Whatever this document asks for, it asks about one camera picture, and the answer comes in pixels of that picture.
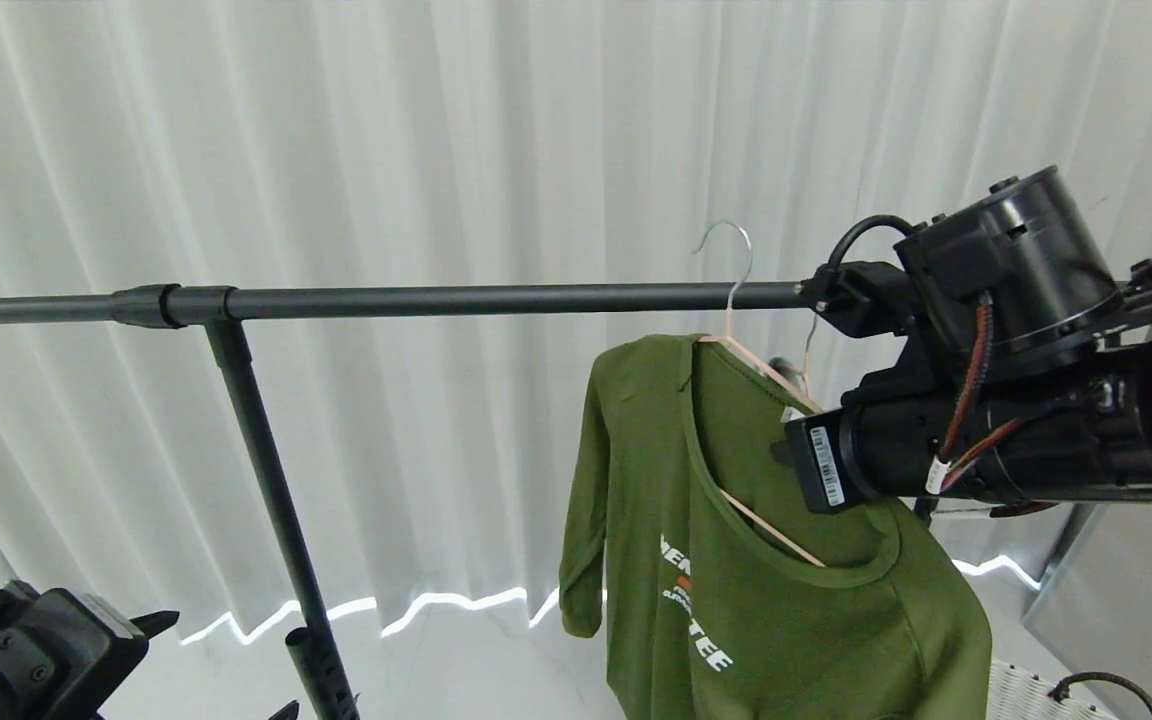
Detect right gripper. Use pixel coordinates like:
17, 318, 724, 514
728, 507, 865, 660
782, 362, 945, 514

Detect pink clothes hanger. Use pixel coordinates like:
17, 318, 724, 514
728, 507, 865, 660
693, 220, 827, 568
771, 305, 823, 401

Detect green long-sleeved shirt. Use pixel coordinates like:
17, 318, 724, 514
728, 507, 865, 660
558, 333, 994, 720

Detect white laundry basket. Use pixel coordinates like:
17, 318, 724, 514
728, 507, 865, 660
986, 660, 1152, 720

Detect black clothes rack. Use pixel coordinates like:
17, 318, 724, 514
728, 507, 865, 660
0, 282, 807, 720

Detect white curtain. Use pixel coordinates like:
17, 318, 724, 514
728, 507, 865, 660
0, 0, 1152, 643

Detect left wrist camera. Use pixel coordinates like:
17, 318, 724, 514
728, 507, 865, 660
0, 582, 152, 720

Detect black cable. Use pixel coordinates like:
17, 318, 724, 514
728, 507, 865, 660
824, 214, 919, 273

